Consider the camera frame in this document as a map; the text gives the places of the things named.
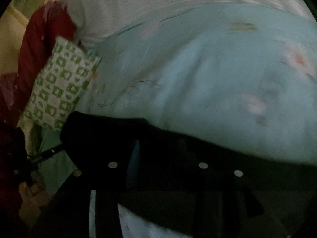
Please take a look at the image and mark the black pants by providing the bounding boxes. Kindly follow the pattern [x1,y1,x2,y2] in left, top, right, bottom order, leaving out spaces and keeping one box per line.
[60,112,316,237]

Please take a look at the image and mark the green white checkered pillow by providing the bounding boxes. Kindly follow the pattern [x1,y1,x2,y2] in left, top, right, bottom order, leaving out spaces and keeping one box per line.
[20,36,102,132]

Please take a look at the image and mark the person's left hand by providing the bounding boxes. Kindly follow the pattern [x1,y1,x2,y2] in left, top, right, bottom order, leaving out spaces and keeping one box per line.
[19,177,51,227]

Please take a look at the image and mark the dark red cloth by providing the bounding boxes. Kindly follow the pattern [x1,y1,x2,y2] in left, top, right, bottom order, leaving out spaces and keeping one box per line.
[1,0,76,126]

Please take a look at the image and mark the light blue floral quilt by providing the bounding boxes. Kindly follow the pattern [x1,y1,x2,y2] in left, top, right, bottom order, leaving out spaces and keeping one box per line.
[74,4,316,237]

